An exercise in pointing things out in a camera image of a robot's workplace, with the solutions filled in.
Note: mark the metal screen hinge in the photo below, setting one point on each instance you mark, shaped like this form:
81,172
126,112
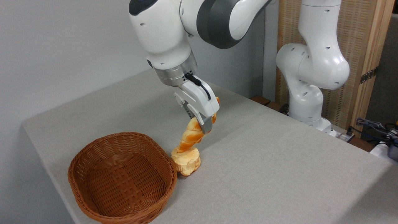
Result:
369,75

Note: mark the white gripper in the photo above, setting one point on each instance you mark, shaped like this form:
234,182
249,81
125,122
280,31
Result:
202,99

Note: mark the long braided bread loaf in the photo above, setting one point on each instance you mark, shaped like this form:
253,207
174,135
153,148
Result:
190,137

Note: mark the wooden woven screen panel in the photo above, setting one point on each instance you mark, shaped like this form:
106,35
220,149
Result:
362,34

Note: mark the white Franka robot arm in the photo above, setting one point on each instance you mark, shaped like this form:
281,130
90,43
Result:
161,31

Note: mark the brown wooden block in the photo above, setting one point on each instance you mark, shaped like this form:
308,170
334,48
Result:
260,100

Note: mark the brown wicker basket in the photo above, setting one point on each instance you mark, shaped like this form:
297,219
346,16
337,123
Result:
124,174

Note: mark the round bread bun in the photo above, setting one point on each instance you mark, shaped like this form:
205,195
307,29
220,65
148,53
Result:
188,163

